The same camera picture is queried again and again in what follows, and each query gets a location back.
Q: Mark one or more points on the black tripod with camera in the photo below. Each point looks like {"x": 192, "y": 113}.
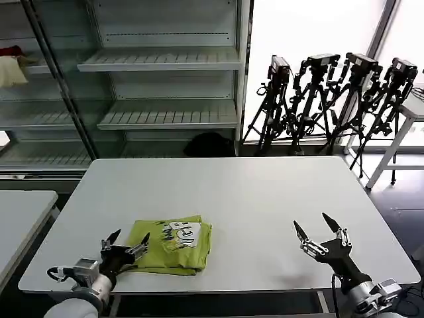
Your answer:
{"x": 359, "y": 63}
{"x": 280, "y": 71}
{"x": 402, "y": 69}
{"x": 318, "y": 66}

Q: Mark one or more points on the grey side table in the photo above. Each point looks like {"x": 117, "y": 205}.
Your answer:
{"x": 20, "y": 212}

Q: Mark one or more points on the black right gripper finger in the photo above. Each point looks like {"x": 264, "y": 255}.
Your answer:
{"x": 300, "y": 232}
{"x": 331, "y": 222}

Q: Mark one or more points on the black bag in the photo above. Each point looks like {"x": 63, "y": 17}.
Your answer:
{"x": 208, "y": 144}

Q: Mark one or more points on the glass door shelf cabinet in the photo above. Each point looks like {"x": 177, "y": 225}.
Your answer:
{"x": 39, "y": 109}

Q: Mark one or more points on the lime green t-shirt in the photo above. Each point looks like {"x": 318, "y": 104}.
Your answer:
{"x": 175, "y": 245}

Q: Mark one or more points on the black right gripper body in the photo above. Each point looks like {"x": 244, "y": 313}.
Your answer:
{"x": 342, "y": 260}

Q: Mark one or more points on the white table with legs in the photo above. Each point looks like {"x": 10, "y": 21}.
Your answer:
{"x": 410, "y": 107}

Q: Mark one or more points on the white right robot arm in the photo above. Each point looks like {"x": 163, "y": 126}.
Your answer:
{"x": 377, "y": 298}

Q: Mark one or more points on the cream cloth bundle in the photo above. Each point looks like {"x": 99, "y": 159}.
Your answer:
{"x": 11, "y": 71}

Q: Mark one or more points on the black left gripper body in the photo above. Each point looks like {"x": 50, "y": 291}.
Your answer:
{"x": 114, "y": 260}

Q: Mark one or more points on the red cloth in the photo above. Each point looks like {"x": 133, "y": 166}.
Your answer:
{"x": 10, "y": 52}

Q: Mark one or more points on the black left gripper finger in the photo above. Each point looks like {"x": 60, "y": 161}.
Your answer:
{"x": 143, "y": 242}
{"x": 112, "y": 236}

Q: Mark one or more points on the white metal shelf unit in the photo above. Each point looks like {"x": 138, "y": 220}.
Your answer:
{"x": 165, "y": 63}

